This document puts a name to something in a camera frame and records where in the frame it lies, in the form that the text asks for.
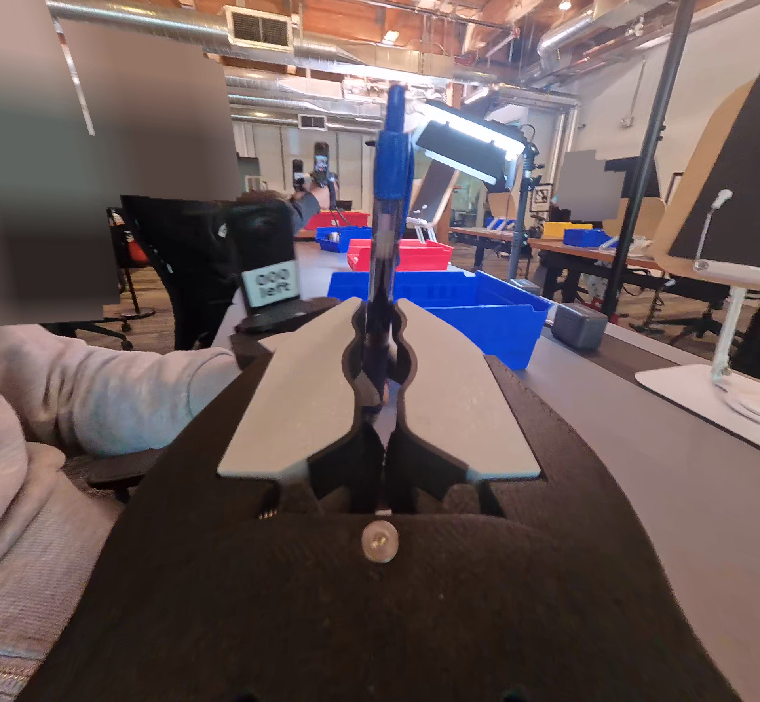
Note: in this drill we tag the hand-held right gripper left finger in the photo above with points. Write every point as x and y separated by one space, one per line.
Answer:
291 405

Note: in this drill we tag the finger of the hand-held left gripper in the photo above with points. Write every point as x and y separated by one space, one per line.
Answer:
276 340

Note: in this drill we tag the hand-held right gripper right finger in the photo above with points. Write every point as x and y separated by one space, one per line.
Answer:
469 405

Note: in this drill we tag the blue bin white tag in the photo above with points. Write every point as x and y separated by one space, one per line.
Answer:
487 322

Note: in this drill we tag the blue ballpoint pen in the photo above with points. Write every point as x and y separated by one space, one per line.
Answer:
392 179

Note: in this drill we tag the person's left forearm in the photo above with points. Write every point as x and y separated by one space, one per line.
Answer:
119 387

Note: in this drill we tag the red plastic bin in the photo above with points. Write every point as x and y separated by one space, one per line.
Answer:
421 254
332 220

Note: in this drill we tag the blue plastic bin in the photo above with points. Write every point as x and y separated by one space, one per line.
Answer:
338 239

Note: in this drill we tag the grey air vent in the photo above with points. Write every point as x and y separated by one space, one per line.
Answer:
312 121

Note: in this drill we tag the small grey box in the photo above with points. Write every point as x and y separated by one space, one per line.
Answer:
579 325
525 286

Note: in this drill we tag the wooden office table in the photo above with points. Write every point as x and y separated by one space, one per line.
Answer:
594 254
481 233

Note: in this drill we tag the black board wooden edge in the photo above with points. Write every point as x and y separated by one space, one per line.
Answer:
436 197
730 191

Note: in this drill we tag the yellow plastic bin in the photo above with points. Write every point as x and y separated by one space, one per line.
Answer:
564 228

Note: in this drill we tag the black light stand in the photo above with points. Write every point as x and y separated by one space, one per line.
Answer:
522 209

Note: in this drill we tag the small blue bin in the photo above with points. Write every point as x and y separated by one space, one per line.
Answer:
588 237

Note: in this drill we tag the white air vent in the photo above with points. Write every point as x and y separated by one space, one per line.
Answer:
258 28

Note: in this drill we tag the small marker tag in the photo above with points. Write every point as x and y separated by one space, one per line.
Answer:
541 197

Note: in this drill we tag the LED light panel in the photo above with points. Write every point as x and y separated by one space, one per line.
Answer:
469 144

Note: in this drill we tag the white-tipped thin rod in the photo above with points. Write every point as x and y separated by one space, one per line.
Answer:
721 197

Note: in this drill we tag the black round-base pole stand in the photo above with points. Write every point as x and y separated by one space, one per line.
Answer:
665 120

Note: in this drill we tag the silver ventilation duct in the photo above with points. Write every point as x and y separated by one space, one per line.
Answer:
564 37

